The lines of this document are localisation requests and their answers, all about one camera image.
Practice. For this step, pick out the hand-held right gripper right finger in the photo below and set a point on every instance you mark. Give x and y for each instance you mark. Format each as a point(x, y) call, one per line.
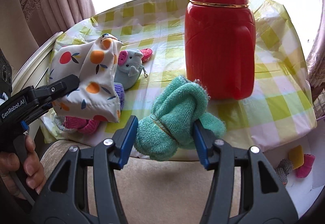
point(200, 144)

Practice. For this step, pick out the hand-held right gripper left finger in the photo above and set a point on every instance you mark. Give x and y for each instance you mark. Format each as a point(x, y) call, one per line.
point(125, 137)

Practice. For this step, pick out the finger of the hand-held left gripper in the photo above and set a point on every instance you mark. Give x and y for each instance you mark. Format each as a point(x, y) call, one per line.
point(62, 85)

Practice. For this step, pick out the white fruit-print cloth bag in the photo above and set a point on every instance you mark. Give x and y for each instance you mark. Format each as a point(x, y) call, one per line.
point(96, 66)

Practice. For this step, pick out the teal terry towel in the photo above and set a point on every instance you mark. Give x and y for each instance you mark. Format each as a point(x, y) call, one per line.
point(172, 112)

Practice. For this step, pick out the pink knit cloth grey trim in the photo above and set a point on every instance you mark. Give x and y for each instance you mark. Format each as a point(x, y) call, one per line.
point(83, 125)

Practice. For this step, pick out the yellow sponge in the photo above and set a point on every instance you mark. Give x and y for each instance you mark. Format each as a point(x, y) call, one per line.
point(295, 158)

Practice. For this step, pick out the white storage box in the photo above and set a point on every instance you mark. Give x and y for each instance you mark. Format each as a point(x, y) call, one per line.
point(304, 188)

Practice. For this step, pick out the person's left hand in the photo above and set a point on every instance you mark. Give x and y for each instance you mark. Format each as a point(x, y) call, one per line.
point(31, 165)

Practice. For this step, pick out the purple knit cloth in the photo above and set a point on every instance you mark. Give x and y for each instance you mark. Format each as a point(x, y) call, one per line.
point(119, 92)

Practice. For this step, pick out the beige seat cushion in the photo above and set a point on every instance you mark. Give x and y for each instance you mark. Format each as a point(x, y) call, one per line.
point(157, 188)

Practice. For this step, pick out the grey elephant plush toy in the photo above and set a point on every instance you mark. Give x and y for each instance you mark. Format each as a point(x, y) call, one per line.
point(129, 64)

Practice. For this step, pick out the black white checked cloth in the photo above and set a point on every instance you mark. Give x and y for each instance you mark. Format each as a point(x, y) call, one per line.
point(283, 169)

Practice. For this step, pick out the red thermos flask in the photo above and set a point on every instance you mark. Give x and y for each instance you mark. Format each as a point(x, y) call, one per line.
point(218, 48)

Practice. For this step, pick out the magenta knit cloth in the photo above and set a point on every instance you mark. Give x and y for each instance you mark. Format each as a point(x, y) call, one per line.
point(306, 167)

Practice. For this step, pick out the yellow checked plastic tablecloth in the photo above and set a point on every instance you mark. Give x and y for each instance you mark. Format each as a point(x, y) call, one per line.
point(165, 36)

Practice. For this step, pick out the sheer floral lace curtain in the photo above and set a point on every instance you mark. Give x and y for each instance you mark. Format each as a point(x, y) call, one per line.
point(314, 61)

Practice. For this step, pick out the white curved furniture frame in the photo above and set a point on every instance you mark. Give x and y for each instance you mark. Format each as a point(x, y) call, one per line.
point(33, 59)

